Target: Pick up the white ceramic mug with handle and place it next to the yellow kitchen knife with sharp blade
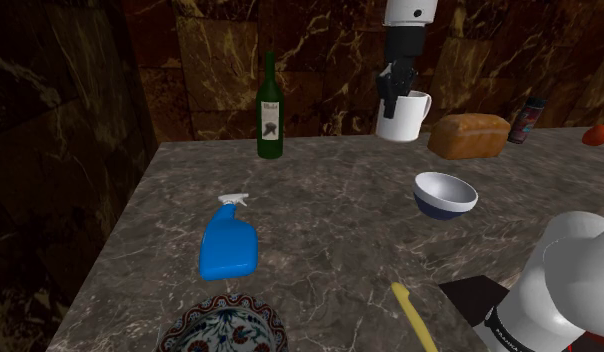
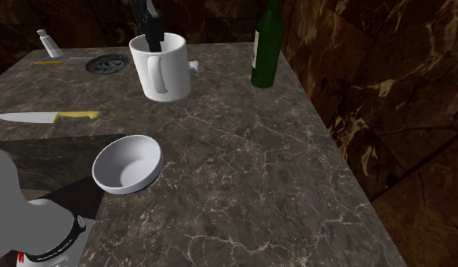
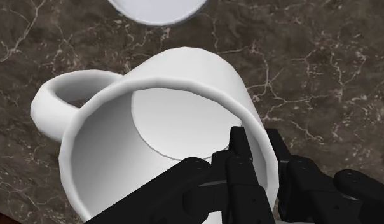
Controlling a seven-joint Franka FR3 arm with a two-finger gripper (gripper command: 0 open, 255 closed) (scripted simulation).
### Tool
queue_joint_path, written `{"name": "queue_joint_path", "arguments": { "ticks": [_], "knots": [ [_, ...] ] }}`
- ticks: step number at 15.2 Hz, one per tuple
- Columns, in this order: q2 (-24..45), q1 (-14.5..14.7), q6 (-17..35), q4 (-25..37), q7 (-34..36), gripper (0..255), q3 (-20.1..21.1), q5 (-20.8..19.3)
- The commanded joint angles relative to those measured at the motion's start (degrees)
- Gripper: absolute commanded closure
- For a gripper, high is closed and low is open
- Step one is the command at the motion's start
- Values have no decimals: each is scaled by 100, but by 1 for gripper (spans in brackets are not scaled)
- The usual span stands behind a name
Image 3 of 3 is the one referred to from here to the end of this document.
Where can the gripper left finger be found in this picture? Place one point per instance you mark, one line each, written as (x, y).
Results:
(238, 186)

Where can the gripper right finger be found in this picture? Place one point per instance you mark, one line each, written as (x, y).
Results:
(316, 192)

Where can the white mug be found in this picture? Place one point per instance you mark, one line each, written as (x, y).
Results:
(117, 149)

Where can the white round dish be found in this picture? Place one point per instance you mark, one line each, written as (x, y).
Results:
(158, 11)

